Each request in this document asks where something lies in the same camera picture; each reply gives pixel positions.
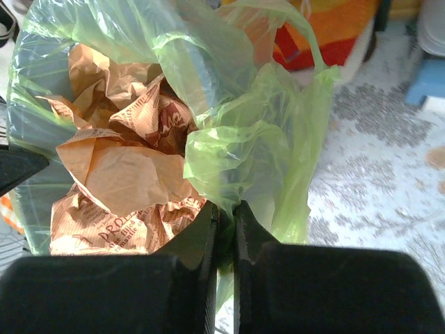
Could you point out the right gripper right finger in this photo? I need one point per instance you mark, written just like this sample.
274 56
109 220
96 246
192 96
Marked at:
284 288

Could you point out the orange checked towel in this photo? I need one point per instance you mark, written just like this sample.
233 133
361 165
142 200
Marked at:
9 215

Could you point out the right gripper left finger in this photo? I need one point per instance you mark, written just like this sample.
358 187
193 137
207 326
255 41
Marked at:
170 291

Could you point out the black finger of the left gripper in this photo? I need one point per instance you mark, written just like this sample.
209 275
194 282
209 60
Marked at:
18 166

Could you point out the white sneakers pair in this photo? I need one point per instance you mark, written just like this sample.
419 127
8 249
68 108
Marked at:
430 27

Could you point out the blue lint roller mop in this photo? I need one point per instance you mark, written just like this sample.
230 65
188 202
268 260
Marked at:
428 81

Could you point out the crumpled brown paper trash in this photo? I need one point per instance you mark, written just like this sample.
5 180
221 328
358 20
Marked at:
126 159

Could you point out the green plastic trash bag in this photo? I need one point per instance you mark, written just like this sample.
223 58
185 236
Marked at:
259 128

